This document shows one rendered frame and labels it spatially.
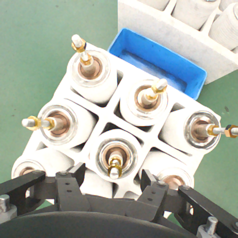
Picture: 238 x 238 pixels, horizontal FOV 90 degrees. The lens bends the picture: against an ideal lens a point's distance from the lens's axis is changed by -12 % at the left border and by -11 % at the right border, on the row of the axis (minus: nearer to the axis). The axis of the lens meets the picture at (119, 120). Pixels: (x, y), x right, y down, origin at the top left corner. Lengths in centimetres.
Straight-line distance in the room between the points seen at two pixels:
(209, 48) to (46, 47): 58
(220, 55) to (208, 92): 20
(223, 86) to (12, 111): 86
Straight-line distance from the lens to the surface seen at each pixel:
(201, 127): 26
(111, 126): 42
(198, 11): 42
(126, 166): 24
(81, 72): 26
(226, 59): 47
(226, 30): 45
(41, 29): 72
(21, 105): 62
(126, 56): 55
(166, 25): 44
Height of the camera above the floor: 49
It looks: 87 degrees down
